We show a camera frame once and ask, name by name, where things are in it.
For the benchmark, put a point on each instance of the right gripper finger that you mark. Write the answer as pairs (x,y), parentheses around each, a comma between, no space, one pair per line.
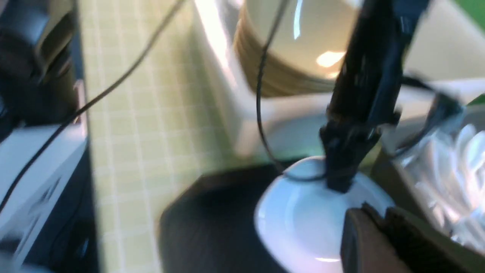
(400,242)

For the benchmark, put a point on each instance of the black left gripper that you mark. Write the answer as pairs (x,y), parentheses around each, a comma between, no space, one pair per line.
(346,141)

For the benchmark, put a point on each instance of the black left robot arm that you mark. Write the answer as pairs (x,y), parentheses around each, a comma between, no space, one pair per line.
(367,88)

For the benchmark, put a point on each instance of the grey spoon bin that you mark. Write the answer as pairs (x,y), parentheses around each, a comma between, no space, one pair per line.
(416,189)

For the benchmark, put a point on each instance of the pile of white spoons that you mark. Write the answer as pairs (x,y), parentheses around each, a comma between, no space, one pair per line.
(454,174)

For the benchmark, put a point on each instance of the upper white square dish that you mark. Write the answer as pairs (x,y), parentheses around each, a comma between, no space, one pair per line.
(301,224)

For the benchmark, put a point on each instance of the stack of tan bowls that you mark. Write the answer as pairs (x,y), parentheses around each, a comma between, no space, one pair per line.
(307,51)

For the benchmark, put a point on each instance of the large white plastic tub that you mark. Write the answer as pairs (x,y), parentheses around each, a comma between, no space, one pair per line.
(448,49)

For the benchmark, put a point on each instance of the black serving tray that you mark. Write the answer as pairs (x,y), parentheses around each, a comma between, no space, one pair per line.
(209,227)

